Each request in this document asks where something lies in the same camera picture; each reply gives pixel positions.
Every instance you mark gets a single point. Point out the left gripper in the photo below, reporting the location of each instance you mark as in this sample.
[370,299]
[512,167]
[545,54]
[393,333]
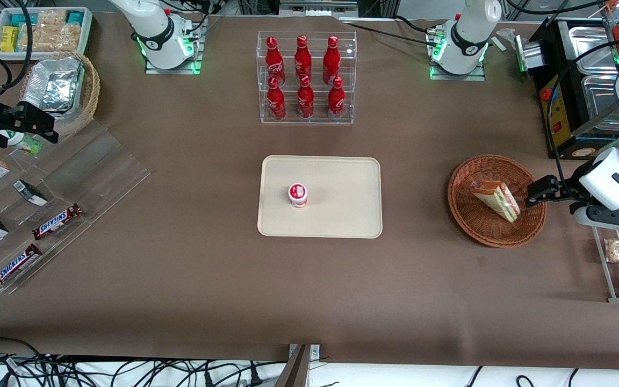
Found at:
[568,190]

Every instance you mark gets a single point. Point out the triangle sandwich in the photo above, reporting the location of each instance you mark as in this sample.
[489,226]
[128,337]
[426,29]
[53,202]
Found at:
[497,199]

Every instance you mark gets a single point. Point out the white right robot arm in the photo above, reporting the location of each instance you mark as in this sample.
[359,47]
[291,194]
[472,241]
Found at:
[159,32]

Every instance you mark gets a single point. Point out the tan woven basket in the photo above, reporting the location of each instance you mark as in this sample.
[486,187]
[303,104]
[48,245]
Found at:
[90,91]

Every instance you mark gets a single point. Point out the brown round wicker basket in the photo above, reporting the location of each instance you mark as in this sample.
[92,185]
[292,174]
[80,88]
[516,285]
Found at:
[481,228]

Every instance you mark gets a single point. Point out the beige plastic tray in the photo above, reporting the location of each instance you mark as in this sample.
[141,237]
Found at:
[342,209]

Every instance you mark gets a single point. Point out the green white small bottle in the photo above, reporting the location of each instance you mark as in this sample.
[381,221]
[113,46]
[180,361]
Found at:
[24,142]

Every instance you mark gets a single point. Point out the clear acrylic stepped display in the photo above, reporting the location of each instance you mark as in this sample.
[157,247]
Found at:
[100,172]

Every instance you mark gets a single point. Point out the yellow snack packet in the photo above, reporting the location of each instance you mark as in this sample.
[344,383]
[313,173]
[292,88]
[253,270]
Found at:
[9,38]

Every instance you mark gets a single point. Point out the clear bag of crackers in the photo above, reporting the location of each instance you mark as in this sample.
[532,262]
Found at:
[51,32]

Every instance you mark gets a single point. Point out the snickers chocolate bar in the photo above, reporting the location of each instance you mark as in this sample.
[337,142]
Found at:
[57,221]
[15,266]

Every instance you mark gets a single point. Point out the steel warmer pan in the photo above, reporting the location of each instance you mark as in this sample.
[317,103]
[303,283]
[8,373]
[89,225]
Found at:
[589,48]
[602,102]

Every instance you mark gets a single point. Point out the white plastic bin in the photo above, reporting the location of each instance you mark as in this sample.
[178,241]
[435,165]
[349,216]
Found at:
[86,32]

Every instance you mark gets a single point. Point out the teal snack packet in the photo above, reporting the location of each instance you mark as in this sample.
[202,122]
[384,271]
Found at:
[74,18]
[19,20]

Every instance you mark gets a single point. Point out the black food warmer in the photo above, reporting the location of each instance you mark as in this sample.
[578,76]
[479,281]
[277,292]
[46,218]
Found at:
[562,59]

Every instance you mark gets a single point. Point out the silver metal box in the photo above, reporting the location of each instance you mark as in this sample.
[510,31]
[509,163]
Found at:
[530,56]

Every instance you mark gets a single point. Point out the clear plastic wrapper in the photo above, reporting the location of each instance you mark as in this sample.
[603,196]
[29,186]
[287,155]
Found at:
[505,35]

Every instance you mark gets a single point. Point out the clear acrylic bottle rack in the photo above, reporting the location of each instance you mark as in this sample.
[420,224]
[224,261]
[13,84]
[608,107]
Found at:
[352,75]

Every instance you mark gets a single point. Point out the red cola bottle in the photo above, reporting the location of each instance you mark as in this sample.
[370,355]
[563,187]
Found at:
[305,101]
[331,59]
[336,102]
[302,56]
[273,59]
[276,102]

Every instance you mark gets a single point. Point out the red white yogurt cup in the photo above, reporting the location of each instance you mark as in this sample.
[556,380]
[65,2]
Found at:
[297,194]

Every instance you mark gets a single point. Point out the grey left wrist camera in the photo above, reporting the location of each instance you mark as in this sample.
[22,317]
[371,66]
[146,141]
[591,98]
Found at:
[610,217]

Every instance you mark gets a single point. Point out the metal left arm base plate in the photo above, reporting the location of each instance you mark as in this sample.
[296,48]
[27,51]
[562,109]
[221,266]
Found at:
[457,77]

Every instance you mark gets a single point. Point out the metal table bracket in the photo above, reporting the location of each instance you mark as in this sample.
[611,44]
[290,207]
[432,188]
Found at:
[299,365]

